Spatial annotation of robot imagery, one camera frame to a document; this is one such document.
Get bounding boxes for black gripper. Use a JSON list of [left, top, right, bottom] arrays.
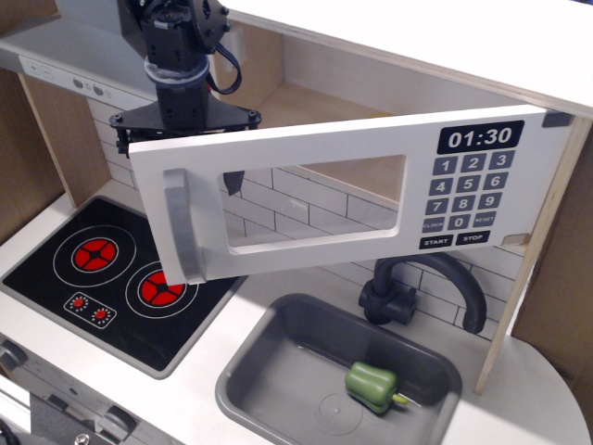
[[109, 82, 261, 196]]

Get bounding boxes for white toy microwave door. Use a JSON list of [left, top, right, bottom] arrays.
[[130, 106, 573, 284]]

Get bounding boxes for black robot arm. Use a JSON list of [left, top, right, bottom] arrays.
[[109, 1, 261, 156]]

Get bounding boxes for wooden microwave cabinet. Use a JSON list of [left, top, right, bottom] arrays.
[[229, 1, 592, 394]]

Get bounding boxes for black toy stovetop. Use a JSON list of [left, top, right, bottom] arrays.
[[1, 197, 244, 379]]

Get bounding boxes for dark grey toy faucet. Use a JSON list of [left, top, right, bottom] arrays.
[[358, 252, 488, 335]]

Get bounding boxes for grey range hood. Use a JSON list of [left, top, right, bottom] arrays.
[[1, 1, 157, 110]]

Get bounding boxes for grey toy sink basin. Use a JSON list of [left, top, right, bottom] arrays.
[[215, 294, 462, 444]]

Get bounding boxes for green toy bell pepper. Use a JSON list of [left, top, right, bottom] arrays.
[[345, 362, 409, 414]]

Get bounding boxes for grey oven control panel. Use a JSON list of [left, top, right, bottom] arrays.
[[1, 336, 176, 444]]

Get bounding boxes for black cable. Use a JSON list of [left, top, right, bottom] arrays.
[[206, 44, 244, 95]]

